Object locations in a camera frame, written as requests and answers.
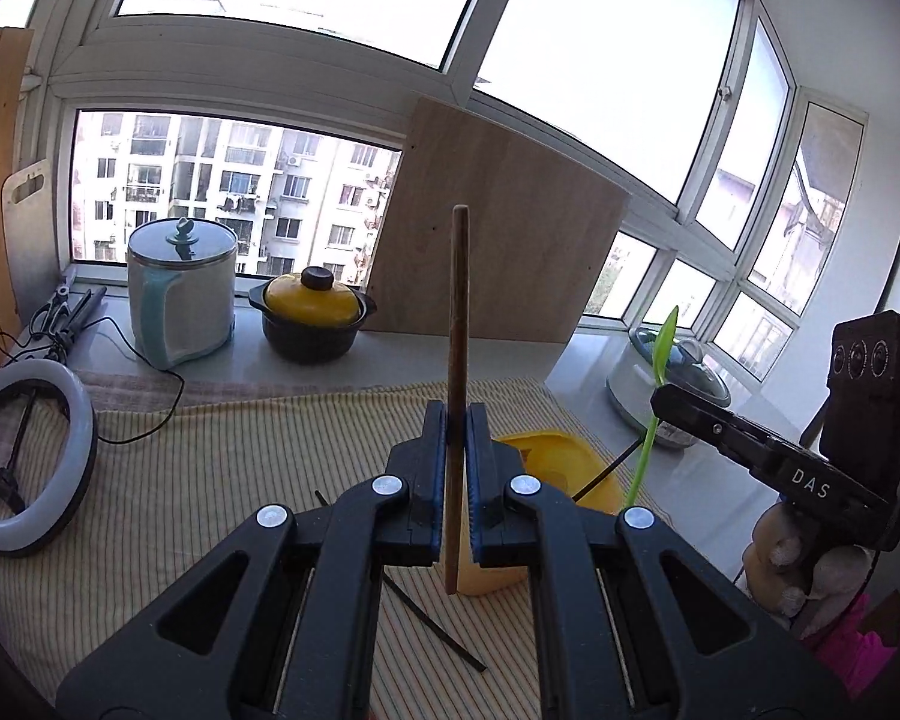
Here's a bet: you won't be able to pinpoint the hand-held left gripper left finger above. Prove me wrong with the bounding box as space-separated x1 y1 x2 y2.
56 399 448 720

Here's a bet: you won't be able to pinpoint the floral white slow cooker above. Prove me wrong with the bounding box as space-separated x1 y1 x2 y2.
606 324 732 449

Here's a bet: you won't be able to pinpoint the yellow plastic container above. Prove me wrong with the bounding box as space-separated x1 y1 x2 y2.
442 429 623 597

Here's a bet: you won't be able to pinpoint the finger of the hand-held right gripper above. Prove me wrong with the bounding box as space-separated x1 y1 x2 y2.
649 381 785 481

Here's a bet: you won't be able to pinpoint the light wooden board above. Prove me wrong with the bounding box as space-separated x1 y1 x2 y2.
366 94 632 346

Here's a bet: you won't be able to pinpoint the brown wooden chopstick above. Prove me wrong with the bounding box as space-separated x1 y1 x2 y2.
442 204 472 595

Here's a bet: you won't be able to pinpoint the white cutting board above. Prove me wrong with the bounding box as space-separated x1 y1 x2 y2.
0 159 65 316

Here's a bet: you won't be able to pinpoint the black pot with yellow lid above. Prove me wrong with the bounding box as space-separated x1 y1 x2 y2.
249 266 377 365

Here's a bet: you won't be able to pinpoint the striped cloth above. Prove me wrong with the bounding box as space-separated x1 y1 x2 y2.
0 371 672 720

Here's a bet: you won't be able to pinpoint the black scissors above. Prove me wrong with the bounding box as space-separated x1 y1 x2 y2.
28 274 76 337

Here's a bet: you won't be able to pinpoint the white window frame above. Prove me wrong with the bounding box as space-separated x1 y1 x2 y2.
26 0 871 383

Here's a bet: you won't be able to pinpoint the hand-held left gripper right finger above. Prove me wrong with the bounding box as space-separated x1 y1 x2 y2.
467 403 846 720

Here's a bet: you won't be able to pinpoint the thin black cable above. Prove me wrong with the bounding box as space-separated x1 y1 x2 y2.
0 315 187 445

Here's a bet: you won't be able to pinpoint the ring light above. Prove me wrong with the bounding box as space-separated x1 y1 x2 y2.
0 358 97 557

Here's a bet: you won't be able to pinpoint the black chopstick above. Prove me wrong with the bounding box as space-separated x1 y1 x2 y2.
570 441 642 502
313 490 488 672

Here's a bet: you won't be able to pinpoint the green plastic spoon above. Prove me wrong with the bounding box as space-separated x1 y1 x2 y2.
622 305 680 512

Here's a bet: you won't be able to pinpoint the teal white electric cooker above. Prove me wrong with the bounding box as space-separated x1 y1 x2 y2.
126 216 239 370

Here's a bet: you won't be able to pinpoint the person's right hand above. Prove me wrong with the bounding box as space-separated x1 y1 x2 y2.
742 499 871 635

